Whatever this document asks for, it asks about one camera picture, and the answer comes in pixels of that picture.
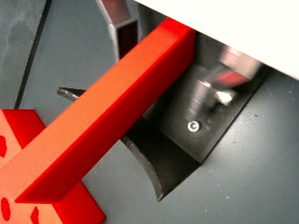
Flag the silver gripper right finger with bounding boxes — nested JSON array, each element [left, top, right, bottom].
[[189, 46, 262, 129]]

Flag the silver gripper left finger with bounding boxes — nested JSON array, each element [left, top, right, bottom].
[[97, 0, 138, 60]]

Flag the red arch bar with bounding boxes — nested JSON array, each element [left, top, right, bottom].
[[0, 17, 198, 204]]

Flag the black curved fixture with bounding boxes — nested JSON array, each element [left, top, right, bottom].
[[57, 31, 270, 202]]

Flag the red block with shaped holes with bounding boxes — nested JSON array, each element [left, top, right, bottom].
[[0, 109, 106, 224]]

